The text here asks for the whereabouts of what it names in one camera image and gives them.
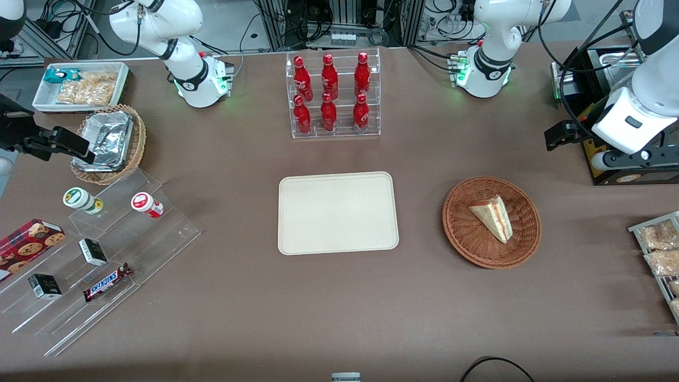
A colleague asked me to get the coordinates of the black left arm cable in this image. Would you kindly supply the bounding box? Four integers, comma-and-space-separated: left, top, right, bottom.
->
538, 0, 645, 140

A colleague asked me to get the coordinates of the green lid cup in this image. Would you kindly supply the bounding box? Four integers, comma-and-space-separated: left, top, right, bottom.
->
63, 187, 104, 215

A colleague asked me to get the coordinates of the clear acrylic bottle rack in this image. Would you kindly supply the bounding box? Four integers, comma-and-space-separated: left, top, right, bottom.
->
285, 48, 381, 140

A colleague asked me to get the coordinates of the red tartan cookie box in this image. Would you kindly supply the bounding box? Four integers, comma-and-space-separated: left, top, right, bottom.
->
0, 218, 66, 282

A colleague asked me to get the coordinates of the aluminium foil tray stack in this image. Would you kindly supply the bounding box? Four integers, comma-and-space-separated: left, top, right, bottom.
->
72, 110, 134, 172

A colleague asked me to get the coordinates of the brown wicker basket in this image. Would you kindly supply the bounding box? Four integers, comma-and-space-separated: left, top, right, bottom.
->
442, 176, 542, 269

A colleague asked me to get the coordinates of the triangular sandwich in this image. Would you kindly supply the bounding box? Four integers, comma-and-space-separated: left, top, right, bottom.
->
469, 196, 513, 244

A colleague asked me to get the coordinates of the small black carton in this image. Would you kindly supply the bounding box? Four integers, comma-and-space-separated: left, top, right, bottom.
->
28, 274, 63, 300
79, 238, 108, 267

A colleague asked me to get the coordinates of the metal wire tray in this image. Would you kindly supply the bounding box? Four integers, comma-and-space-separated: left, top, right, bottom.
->
628, 211, 679, 325

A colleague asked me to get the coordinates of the black table cable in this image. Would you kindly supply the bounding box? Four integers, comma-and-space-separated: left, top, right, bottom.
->
459, 357, 536, 382

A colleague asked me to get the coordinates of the red lid cup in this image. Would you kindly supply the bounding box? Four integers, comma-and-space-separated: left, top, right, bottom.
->
131, 192, 165, 219

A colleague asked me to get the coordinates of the snickers chocolate bar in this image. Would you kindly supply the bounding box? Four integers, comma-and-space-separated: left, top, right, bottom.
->
83, 263, 133, 303

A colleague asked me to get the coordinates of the clear bag of chips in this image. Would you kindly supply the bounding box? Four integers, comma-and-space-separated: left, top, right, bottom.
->
79, 71, 118, 86
56, 80, 116, 106

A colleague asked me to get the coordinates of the white rectangular snack bin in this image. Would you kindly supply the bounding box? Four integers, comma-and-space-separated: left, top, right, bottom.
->
32, 62, 130, 114

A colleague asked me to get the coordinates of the red cola bottle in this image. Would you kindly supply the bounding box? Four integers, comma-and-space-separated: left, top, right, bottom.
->
320, 92, 337, 132
321, 54, 339, 100
354, 52, 371, 97
293, 56, 314, 101
293, 95, 312, 134
353, 93, 370, 133

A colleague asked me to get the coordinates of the aluminium frame rack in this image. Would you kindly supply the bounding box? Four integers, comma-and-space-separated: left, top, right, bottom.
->
254, 0, 428, 51

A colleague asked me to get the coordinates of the black hot food display case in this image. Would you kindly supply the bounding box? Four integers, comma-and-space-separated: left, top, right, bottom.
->
550, 10, 679, 186

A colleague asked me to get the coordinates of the cream plastic tray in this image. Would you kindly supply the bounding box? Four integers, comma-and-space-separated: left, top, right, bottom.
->
278, 171, 399, 256

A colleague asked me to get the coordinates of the light wicker basket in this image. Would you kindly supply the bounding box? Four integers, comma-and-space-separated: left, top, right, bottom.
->
70, 104, 147, 186

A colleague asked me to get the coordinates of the teal snack packet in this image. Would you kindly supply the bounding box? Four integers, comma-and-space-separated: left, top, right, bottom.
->
43, 68, 83, 84

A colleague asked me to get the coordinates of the clear acrylic step display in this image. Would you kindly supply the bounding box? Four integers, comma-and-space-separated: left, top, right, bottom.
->
0, 169, 201, 357

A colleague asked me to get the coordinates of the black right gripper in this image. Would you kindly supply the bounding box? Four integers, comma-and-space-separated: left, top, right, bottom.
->
0, 94, 97, 163

